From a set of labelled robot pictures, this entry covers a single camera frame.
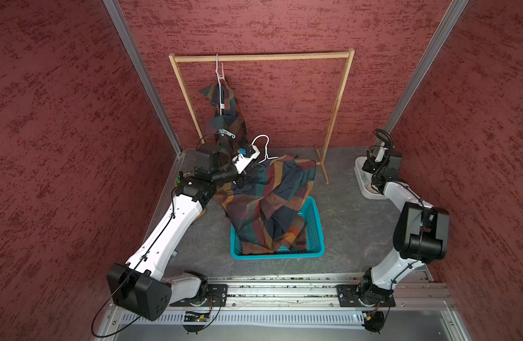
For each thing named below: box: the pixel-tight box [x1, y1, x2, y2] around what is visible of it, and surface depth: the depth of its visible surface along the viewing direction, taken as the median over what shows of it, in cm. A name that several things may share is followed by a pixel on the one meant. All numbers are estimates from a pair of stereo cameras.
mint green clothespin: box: [217, 128, 236, 139], surface depth 71 cm
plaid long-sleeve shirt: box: [213, 155, 317, 256], surface depth 76 cm
